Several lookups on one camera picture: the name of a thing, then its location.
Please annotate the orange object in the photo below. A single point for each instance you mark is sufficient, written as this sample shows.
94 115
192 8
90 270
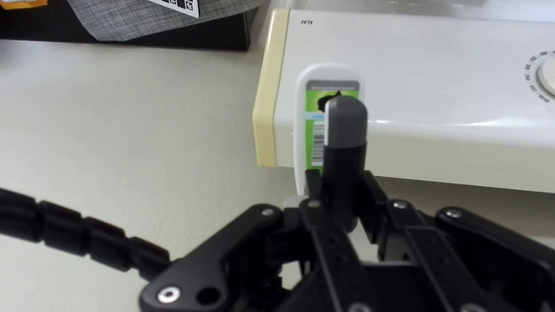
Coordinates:
23 4

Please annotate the black white calibration board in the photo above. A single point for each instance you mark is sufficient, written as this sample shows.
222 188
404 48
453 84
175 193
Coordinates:
179 6

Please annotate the white stove dial knob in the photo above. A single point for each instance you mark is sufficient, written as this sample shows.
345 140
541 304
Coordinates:
548 75

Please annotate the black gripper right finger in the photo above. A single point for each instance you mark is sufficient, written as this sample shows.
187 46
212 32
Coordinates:
491 261

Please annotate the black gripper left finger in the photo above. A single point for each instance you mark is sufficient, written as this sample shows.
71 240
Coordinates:
260 261

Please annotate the white gas stove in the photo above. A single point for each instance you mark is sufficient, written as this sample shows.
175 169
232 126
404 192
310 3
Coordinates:
451 88

